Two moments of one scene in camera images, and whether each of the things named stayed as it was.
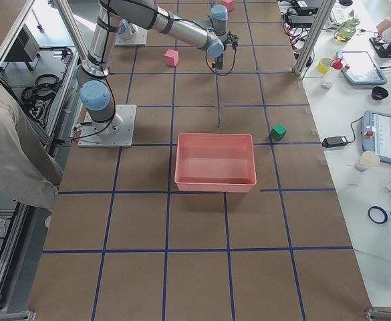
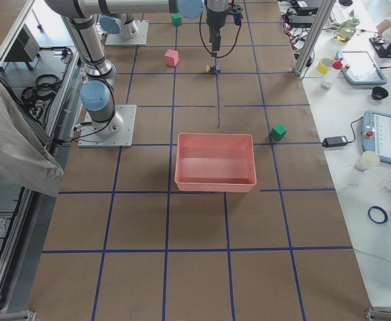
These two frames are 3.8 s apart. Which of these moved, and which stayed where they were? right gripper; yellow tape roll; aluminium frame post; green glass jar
Moved: right gripper
Stayed: yellow tape roll; green glass jar; aluminium frame post
